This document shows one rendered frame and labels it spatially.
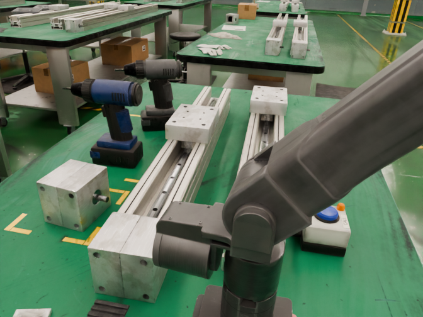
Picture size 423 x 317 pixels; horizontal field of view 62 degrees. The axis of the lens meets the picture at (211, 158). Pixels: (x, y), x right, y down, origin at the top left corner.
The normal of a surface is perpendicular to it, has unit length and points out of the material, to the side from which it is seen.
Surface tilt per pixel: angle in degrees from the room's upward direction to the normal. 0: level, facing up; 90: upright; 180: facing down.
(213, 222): 1
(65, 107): 90
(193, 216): 4
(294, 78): 90
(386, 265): 0
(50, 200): 90
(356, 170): 86
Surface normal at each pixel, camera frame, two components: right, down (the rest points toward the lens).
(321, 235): -0.18, 0.46
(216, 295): 0.04, -0.88
